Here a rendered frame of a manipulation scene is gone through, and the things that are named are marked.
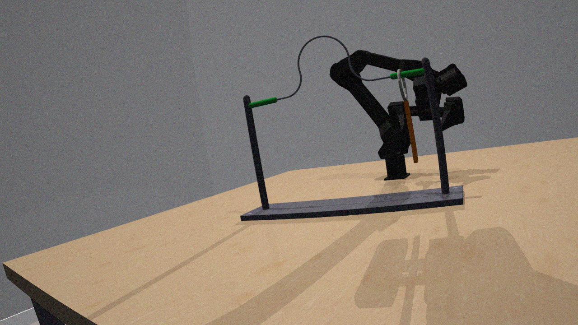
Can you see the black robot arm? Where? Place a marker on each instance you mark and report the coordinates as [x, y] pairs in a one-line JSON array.
[[448, 81]]

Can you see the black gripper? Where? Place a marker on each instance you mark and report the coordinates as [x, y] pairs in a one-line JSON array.
[[452, 113]]

